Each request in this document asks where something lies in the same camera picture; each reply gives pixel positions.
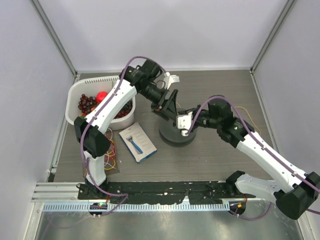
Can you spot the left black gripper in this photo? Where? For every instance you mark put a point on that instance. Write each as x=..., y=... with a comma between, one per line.
x=169, y=110

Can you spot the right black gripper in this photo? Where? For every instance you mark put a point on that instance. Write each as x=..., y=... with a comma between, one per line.
x=194, y=110

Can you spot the grey perforated cable spool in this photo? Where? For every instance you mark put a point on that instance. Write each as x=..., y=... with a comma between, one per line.
x=172, y=136

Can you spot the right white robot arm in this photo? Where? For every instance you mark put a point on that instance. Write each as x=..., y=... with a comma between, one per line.
x=291, y=189

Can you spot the clear tray of cables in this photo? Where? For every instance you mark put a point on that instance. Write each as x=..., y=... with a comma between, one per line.
x=111, y=165

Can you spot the white slotted cable duct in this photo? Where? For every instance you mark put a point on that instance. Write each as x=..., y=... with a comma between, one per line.
x=93, y=207

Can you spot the razor in white box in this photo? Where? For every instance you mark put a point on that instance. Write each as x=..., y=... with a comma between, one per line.
x=137, y=142

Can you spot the red apple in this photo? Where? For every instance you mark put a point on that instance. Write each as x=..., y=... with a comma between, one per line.
x=101, y=96

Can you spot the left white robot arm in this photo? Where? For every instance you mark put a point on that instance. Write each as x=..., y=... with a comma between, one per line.
x=150, y=80

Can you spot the black mounting base plate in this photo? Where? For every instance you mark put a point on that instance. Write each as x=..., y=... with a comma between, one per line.
x=174, y=192

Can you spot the dark red grape bunch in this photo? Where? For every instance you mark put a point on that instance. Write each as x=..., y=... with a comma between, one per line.
x=87, y=104

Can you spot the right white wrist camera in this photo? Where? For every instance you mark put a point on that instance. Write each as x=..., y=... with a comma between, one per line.
x=184, y=122

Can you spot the white plastic basket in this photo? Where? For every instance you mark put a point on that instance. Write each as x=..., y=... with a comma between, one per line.
x=91, y=87

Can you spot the aluminium rail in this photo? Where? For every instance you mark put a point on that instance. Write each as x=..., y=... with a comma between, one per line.
x=55, y=192

